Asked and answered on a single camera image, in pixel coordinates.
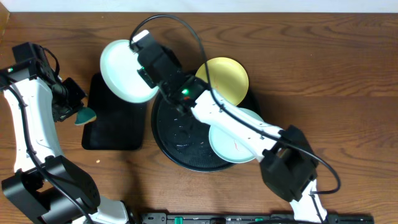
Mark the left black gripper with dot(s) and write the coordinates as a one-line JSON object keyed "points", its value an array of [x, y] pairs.
{"points": [[78, 96]]}

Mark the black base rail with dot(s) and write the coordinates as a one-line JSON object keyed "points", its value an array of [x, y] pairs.
{"points": [[163, 218]]}

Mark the light blue plate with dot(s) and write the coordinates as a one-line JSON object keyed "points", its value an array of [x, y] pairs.
{"points": [[119, 69], [228, 148]]}

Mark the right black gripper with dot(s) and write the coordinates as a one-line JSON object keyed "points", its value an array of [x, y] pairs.
{"points": [[147, 76]]}

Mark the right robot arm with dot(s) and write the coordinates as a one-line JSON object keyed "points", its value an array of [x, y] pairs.
{"points": [[287, 162]]}

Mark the yellow plate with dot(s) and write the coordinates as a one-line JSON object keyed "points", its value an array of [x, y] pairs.
{"points": [[229, 78]]}

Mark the round black tray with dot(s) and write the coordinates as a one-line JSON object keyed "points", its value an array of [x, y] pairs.
{"points": [[183, 139]]}

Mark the green yellow sponge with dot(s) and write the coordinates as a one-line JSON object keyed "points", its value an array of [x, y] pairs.
{"points": [[85, 116]]}

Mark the rectangular black tray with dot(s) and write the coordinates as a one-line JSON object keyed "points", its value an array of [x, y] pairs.
{"points": [[119, 125]]}

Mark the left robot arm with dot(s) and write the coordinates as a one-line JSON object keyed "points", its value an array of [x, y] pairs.
{"points": [[46, 187]]}

